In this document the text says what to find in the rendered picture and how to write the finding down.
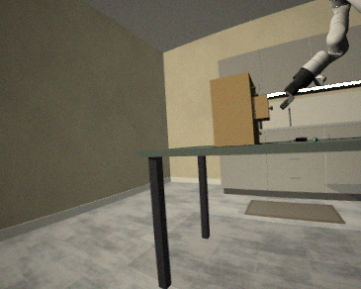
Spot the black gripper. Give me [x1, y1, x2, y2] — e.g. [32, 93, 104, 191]
[280, 59, 326, 110]

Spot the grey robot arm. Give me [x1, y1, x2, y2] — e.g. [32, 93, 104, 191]
[311, 0, 361, 69]

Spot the small wooden chest of drawers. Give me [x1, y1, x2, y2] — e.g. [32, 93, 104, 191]
[210, 72, 258, 146]

